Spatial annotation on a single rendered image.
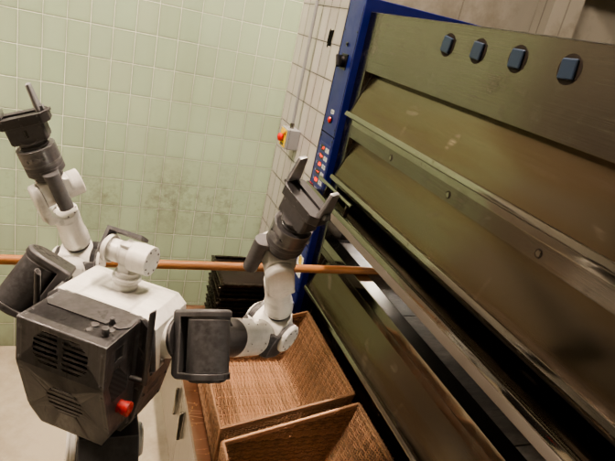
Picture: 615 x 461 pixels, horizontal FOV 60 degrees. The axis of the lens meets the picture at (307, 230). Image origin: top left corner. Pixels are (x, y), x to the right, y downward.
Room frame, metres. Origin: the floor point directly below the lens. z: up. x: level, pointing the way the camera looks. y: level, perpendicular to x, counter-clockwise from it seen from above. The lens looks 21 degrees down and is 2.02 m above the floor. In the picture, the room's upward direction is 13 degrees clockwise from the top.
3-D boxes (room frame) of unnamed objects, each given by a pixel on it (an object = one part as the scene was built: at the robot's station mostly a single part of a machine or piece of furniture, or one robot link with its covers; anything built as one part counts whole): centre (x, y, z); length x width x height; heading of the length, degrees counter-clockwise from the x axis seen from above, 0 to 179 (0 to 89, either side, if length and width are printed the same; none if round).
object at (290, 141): (2.66, 0.20, 1.46); 0.10 x 0.07 x 0.10; 24
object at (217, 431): (1.72, 0.03, 0.72); 0.56 x 0.49 x 0.28; 23
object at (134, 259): (1.02, 0.36, 1.46); 0.10 x 0.07 x 0.09; 79
